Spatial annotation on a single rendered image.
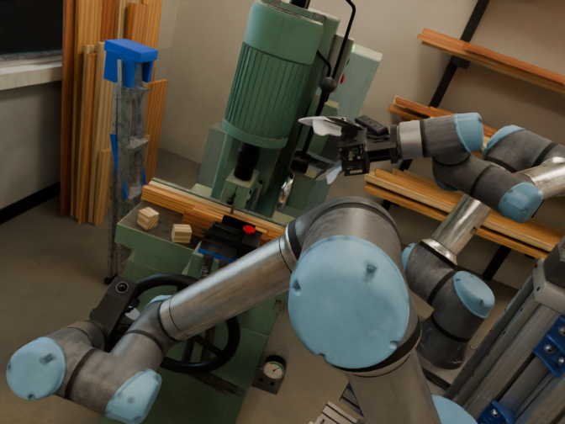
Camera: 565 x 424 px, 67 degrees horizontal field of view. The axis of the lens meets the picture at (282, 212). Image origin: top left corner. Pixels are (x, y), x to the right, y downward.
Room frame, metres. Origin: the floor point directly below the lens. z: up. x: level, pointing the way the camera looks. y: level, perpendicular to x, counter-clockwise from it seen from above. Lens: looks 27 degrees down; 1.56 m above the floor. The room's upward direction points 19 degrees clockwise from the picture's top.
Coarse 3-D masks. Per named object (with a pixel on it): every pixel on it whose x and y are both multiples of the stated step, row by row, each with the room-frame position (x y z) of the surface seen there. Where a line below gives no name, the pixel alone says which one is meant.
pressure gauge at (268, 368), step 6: (270, 360) 0.86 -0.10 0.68; (276, 360) 0.86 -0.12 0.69; (282, 360) 0.87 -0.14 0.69; (264, 366) 0.85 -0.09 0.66; (270, 366) 0.85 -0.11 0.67; (276, 366) 0.85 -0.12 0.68; (282, 366) 0.85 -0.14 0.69; (264, 372) 0.85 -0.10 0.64; (270, 372) 0.85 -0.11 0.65; (276, 372) 0.85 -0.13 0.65; (282, 372) 0.85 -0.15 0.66; (276, 378) 0.85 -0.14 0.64
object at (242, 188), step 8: (232, 176) 1.07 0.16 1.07; (256, 176) 1.13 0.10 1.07; (224, 184) 1.03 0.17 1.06; (232, 184) 1.03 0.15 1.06; (240, 184) 1.04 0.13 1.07; (248, 184) 1.05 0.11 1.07; (224, 192) 1.03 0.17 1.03; (232, 192) 1.03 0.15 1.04; (240, 192) 1.03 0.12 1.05; (248, 192) 1.03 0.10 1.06; (224, 200) 1.03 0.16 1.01; (240, 200) 1.03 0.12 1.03; (248, 200) 1.05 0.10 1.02; (240, 208) 1.03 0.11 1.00
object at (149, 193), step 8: (144, 192) 1.07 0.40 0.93; (152, 192) 1.07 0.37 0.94; (160, 192) 1.08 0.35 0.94; (152, 200) 1.07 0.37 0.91; (160, 200) 1.07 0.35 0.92; (168, 200) 1.07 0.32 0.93; (176, 200) 1.07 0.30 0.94; (184, 200) 1.08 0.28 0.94; (168, 208) 1.07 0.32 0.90; (176, 208) 1.07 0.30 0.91; (184, 208) 1.07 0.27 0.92; (192, 208) 1.07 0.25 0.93; (208, 208) 1.08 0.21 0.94; (256, 224) 1.09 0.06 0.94; (272, 232) 1.08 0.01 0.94; (280, 232) 1.09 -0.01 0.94
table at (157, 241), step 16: (144, 208) 1.03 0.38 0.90; (160, 208) 1.06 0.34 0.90; (128, 224) 0.93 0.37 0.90; (160, 224) 0.98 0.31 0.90; (176, 224) 1.01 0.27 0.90; (128, 240) 0.92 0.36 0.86; (144, 240) 0.92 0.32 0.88; (160, 240) 0.92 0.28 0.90; (192, 240) 0.96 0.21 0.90; (160, 256) 0.92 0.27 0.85; (176, 256) 0.92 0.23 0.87; (176, 288) 0.82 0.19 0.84
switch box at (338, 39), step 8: (336, 40) 1.35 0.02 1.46; (352, 40) 1.35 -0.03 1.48; (336, 48) 1.35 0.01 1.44; (344, 48) 1.35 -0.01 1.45; (328, 56) 1.35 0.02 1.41; (336, 56) 1.35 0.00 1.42; (344, 56) 1.35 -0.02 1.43; (344, 64) 1.35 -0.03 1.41; (336, 72) 1.35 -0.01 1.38; (320, 80) 1.35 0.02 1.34; (336, 80) 1.35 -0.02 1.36; (336, 88) 1.35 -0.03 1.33
